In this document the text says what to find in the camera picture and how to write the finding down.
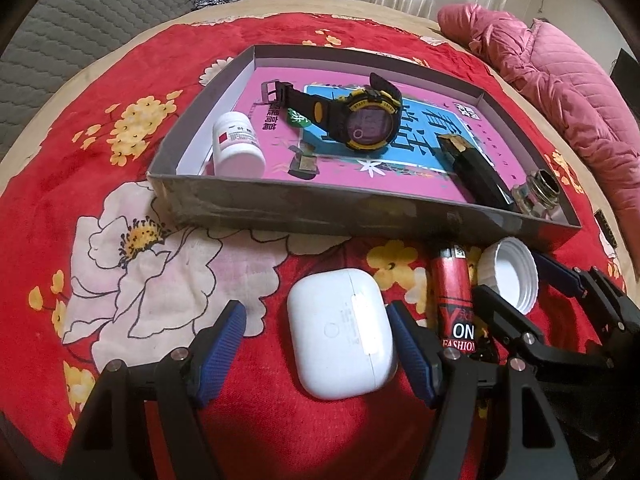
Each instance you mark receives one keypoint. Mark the white pill bottle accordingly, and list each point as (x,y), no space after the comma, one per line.
(237,150)

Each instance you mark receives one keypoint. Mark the black and yellow wristwatch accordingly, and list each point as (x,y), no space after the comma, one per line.
(367,120)

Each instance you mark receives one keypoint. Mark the grey cardboard box tray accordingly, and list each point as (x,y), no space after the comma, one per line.
(300,210)

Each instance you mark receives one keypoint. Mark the red floral blanket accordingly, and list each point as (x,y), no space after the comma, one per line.
(125,160)

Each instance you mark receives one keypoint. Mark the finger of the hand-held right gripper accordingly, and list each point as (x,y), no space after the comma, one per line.
(515,320)
(562,277)

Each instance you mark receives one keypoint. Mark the red lighter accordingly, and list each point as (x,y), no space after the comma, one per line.
(452,290)

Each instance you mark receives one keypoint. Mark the white ribbed bottle cap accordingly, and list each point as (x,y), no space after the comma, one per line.
(510,272)

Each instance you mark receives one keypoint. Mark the dark patterned tag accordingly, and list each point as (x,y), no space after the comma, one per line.
(607,227)

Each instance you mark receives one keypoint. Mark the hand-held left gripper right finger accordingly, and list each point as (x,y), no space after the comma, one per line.
(412,350)

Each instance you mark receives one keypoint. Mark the grey quilted sofa cover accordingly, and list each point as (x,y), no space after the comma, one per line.
(75,15)

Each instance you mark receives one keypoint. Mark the black hair clip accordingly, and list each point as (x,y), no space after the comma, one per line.
(475,175)

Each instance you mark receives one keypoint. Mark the pink quilted duvet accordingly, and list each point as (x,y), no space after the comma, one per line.
(560,75)

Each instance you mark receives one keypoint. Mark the black flat screen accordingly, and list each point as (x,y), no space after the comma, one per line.
(627,75)

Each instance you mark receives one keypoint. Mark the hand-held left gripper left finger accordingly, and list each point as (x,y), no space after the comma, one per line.
(220,355)

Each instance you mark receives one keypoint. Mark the small glass jar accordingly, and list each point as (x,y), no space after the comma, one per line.
(535,195)

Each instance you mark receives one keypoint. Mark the white earbuds case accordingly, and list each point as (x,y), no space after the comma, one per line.
(335,330)

